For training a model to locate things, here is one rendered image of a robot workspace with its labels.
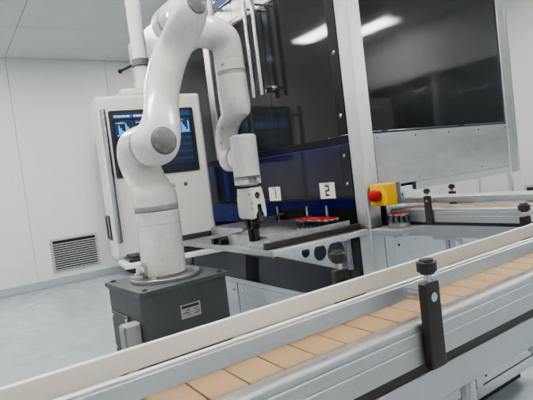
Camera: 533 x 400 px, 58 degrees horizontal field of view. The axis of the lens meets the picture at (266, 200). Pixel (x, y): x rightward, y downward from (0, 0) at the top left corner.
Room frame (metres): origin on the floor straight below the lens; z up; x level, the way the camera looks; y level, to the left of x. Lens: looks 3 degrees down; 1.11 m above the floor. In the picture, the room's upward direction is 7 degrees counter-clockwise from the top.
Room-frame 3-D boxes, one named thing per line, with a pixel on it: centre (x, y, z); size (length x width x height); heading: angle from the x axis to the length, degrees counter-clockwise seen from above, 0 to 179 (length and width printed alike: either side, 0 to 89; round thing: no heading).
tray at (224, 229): (2.00, 0.04, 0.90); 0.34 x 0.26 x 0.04; 124
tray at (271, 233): (1.66, -0.06, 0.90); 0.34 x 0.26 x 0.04; 124
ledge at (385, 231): (1.59, -0.44, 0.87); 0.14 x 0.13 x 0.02; 124
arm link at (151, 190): (1.34, 0.32, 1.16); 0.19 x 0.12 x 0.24; 37
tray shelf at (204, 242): (1.82, 0.00, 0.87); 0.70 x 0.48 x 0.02; 34
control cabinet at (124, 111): (2.36, 0.53, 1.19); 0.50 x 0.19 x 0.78; 116
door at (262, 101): (2.22, 0.06, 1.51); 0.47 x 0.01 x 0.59; 34
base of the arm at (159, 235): (1.31, 0.30, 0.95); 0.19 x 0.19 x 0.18
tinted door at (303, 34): (1.85, -0.19, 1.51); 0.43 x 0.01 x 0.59; 34
